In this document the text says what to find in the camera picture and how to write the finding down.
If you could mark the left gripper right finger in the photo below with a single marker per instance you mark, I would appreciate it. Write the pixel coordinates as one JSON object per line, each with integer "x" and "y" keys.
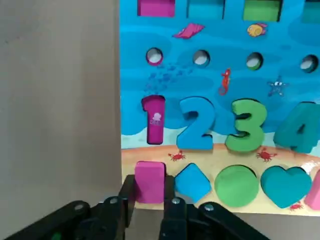
{"x": 180, "y": 222}

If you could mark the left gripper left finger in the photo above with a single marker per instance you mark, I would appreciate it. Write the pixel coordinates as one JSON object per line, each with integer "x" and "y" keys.
{"x": 107, "y": 220}

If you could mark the pink rectangle shape piece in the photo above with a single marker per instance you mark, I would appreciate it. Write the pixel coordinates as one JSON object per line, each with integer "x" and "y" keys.
{"x": 150, "y": 182}

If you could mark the blue toy puzzle board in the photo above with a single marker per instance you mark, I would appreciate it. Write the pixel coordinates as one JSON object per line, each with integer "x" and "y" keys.
{"x": 250, "y": 82}

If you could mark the blue diamond shape piece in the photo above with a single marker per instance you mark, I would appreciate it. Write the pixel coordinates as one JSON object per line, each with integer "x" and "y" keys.
{"x": 192, "y": 183}

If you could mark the green circle shape piece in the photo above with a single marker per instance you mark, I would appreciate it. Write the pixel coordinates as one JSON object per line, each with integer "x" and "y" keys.
{"x": 236, "y": 186}

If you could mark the green number three piece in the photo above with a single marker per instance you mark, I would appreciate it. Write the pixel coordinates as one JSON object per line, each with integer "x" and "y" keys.
{"x": 246, "y": 145}

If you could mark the teal heart shape piece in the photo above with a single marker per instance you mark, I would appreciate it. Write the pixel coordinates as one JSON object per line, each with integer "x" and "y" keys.
{"x": 285, "y": 187}

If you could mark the blue number two piece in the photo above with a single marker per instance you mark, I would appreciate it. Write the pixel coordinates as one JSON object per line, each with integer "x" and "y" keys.
{"x": 197, "y": 103}

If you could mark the light pink shape piece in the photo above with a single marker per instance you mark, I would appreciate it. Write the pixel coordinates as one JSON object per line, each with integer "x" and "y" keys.
{"x": 315, "y": 195}

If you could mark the teal number four piece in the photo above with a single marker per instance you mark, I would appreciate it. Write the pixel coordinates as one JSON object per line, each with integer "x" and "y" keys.
{"x": 287, "y": 127}

